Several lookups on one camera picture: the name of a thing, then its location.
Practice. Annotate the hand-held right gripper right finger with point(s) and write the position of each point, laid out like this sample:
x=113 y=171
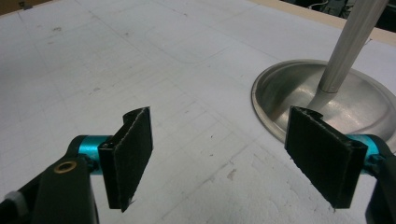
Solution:
x=323 y=155

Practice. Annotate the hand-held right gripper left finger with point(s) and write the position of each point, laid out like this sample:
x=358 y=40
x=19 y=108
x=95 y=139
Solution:
x=130 y=155

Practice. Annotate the stainless steel utensil stand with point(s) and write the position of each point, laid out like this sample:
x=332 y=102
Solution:
x=348 y=46

